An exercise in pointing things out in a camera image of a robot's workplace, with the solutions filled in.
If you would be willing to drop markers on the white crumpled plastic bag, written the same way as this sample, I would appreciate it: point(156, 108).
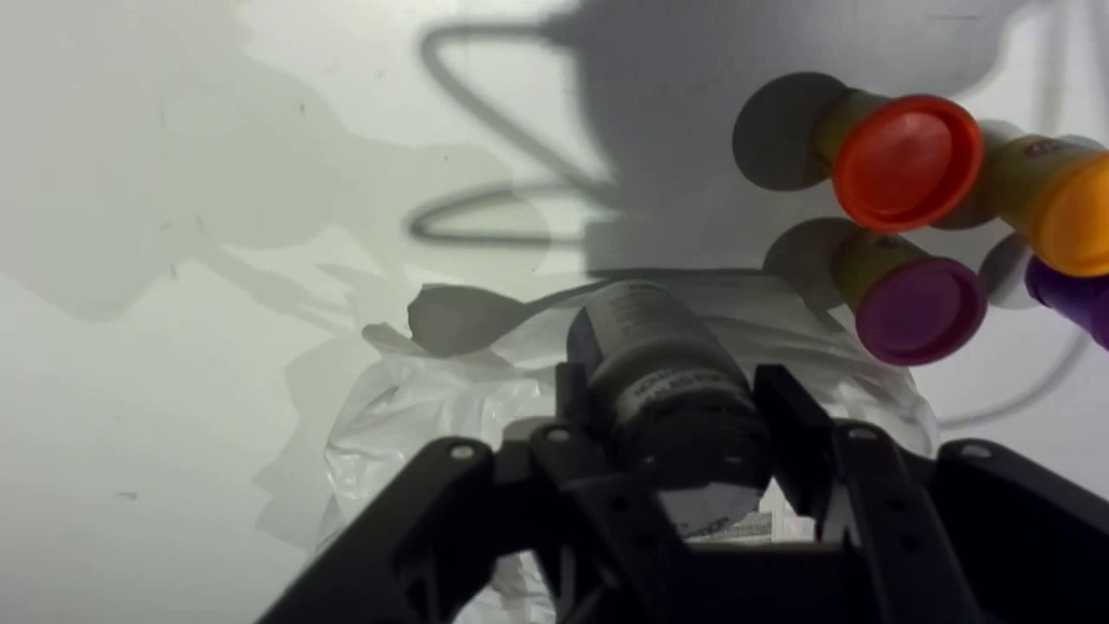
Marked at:
point(436, 405)

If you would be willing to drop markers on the orange lid play dough tub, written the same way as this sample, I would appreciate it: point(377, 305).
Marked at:
point(905, 161)

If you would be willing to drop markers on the yellow lid play dough tub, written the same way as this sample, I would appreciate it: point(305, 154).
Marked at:
point(1062, 211)

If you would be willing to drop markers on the purple play dough tub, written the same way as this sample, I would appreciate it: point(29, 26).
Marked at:
point(1075, 298)

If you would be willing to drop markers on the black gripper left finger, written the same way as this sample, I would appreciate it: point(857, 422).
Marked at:
point(498, 533)

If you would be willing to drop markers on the magenta lid play dough tub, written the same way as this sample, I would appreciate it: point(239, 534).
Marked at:
point(918, 311)

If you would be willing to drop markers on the white pill bottle blue label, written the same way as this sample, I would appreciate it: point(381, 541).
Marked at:
point(658, 360)

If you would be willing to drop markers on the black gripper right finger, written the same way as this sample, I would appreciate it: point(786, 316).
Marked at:
point(946, 533)

